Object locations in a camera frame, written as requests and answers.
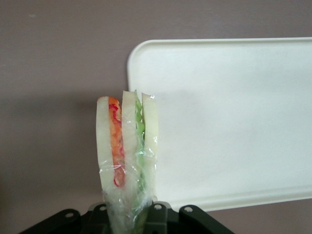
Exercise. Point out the triangle sandwich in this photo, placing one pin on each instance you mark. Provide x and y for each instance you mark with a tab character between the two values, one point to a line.
126	156

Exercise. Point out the cream rectangular tray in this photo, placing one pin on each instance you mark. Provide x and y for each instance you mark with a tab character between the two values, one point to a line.
231	122

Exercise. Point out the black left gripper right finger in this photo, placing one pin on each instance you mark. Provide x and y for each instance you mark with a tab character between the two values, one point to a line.
175	223

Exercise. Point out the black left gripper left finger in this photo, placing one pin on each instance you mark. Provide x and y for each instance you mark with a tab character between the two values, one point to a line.
73	223

